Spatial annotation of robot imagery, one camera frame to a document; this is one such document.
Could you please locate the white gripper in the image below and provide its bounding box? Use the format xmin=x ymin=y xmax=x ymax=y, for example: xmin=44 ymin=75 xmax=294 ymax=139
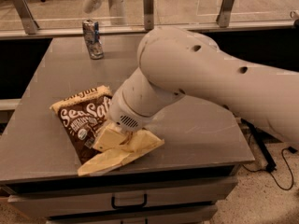
xmin=93 ymin=89 xmax=152 ymax=152

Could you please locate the brown sea salt chip bag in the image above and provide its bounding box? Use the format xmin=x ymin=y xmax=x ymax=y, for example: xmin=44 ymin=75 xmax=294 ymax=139
xmin=50 ymin=86 xmax=164 ymax=176

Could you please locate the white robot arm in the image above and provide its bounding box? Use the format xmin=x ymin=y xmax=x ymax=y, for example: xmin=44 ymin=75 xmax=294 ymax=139
xmin=107 ymin=27 xmax=299 ymax=147

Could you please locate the silver blue redbull can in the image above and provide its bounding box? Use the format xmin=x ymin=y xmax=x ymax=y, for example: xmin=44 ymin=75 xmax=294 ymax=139
xmin=82 ymin=20 xmax=104 ymax=60

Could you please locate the grey top drawer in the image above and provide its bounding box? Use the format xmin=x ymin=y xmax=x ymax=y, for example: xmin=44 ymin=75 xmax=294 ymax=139
xmin=8 ymin=176 xmax=237 ymax=217

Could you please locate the grey drawer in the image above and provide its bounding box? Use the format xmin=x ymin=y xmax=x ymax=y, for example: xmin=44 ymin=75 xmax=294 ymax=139
xmin=8 ymin=176 xmax=237 ymax=217
xmin=46 ymin=205 xmax=218 ymax=224

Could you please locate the grey lower drawer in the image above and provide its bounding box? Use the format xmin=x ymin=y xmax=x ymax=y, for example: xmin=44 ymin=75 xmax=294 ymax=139
xmin=46 ymin=205 xmax=218 ymax=224

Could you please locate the black table leg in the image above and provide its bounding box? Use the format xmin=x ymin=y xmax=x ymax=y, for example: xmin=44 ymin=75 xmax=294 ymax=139
xmin=241 ymin=119 xmax=277 ymax=173

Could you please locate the left metal glass bracket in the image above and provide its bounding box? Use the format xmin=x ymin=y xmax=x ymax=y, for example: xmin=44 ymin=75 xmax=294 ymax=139
xmin=11 ymin=0 xmax=39 ymax=35

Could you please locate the metal glass bracket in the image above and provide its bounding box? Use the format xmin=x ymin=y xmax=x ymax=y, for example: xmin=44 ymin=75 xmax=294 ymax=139
xmin=216 ymin=0 xmax=235 ymax=28
xmin=11 ymin=0 xmax=39 ymax=35
xmin=143 ymin=0 xmax=154 ymax=30

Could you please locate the middle metal glass bracket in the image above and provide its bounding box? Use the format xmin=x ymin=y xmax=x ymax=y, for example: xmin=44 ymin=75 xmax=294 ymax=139
xmin=143 ymin=0 xmax=154 ymax=30

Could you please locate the right metal glass bracket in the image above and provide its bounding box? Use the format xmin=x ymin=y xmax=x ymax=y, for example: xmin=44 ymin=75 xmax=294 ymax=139
xmin=216 ymin=0 xmax=235 ymax=28

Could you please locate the black cable on floor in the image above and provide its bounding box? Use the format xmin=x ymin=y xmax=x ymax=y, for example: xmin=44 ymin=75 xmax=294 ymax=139
xmin=242 ymin=142 xmax=299 ymax=191

